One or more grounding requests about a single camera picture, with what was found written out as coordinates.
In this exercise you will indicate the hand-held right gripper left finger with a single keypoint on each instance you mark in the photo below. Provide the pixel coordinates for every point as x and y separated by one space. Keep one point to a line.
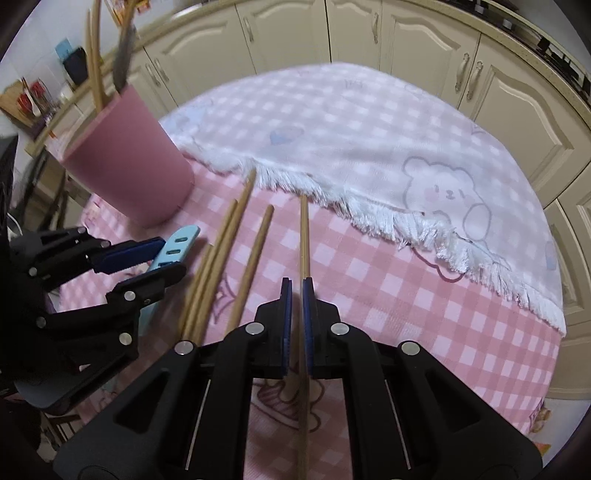
286 323

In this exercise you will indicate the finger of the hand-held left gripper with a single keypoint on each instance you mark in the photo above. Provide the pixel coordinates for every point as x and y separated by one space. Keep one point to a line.
134 254
157 279

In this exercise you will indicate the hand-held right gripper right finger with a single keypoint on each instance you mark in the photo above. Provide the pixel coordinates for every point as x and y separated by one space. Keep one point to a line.
308 323

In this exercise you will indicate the pile of wooden chopsticks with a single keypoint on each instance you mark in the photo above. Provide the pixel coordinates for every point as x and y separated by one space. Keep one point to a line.
255 251

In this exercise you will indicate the pink utensil holder cup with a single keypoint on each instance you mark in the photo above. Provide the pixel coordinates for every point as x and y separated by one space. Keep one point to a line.
124 170

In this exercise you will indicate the pink checked tablecloth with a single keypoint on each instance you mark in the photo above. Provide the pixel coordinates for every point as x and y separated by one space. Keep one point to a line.
392 300

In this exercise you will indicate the red utensil holder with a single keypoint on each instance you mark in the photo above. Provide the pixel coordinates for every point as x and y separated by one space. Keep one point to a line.
36 99

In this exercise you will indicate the white fringed bear cloth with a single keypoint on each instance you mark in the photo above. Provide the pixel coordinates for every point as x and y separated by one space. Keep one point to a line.
346 138

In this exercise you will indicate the wooden cutting board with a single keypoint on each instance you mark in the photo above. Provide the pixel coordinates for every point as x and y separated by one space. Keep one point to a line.
14 101

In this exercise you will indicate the black electric kettle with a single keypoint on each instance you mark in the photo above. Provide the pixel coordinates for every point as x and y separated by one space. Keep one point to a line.
76 67

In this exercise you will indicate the cream base kitchen cabinets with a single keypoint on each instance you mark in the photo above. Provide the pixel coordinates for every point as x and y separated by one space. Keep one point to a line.
415 41

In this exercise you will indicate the black gas stove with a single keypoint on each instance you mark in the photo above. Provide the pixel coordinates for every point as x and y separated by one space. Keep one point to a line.
554 50

